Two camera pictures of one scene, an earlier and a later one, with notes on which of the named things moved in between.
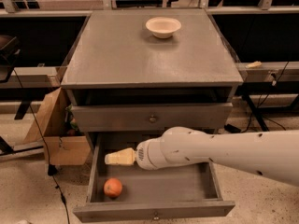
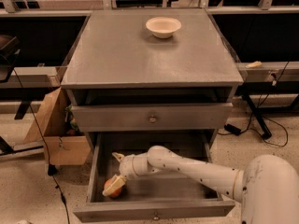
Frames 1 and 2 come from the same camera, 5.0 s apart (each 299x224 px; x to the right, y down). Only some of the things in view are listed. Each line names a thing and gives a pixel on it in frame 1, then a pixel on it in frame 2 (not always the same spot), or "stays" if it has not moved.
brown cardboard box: x=51 y=132 stays
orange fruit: x=112 y=187 stays
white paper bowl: x=163 y=27 stays
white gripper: x=142 y=155 -> x=125 y=165
